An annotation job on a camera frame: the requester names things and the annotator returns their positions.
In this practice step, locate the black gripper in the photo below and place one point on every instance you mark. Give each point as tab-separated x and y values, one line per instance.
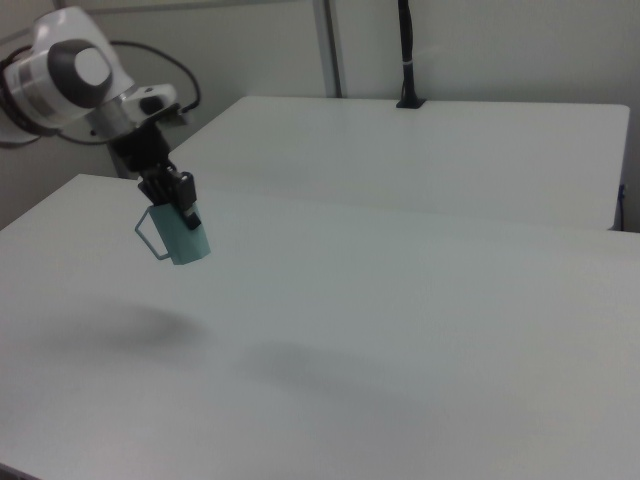
142	147

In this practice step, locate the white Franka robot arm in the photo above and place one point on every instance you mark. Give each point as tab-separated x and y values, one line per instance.
55	75

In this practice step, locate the grey wall partition post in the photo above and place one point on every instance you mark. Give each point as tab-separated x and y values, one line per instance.
330	47

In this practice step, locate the black camera pole with base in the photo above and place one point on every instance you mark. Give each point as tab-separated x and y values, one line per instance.
409	45

